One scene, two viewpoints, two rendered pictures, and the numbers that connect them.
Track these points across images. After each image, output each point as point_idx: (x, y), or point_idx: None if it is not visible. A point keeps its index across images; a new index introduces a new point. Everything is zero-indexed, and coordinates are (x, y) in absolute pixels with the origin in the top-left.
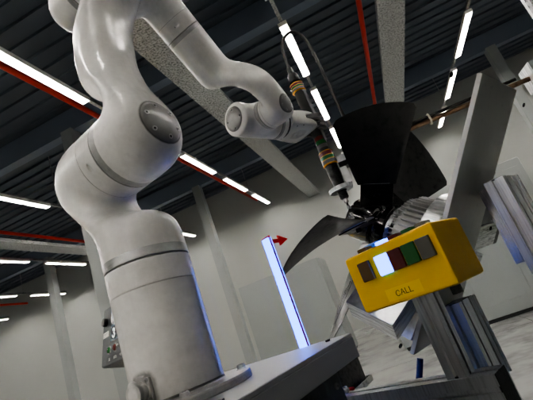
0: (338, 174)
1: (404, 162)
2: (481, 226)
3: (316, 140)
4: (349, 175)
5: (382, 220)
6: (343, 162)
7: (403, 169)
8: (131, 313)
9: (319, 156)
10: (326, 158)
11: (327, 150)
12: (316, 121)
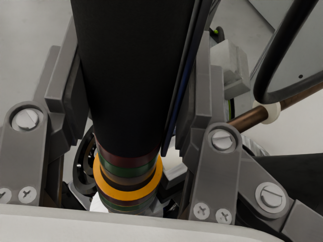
0: (144, 211)
1: (216, 7)
2: (228, 102)
3: (127, 165)
4: (168, 201)
5: (173, 216)
6: (177, 193)
7: (205, 24)
8: None
9: (102, 193)
10: (137, 209)
11: (153, 190)
12: (245, 224)
